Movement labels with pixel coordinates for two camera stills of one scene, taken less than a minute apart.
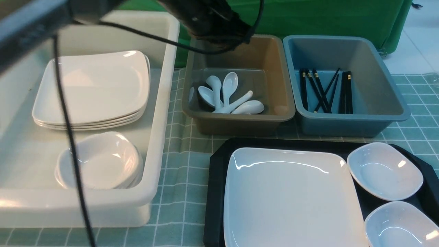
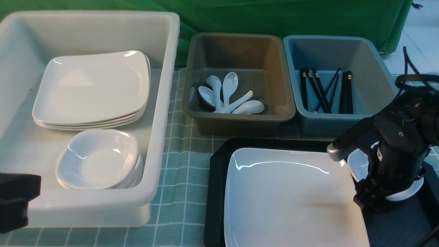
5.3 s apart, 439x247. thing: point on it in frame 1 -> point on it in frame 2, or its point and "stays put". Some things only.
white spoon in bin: x=215 y=83 stays put
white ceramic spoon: x=227 y=109 stays put
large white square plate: x=282 y=197 stays put
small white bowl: x=399 y=224 -> x=99 y=159
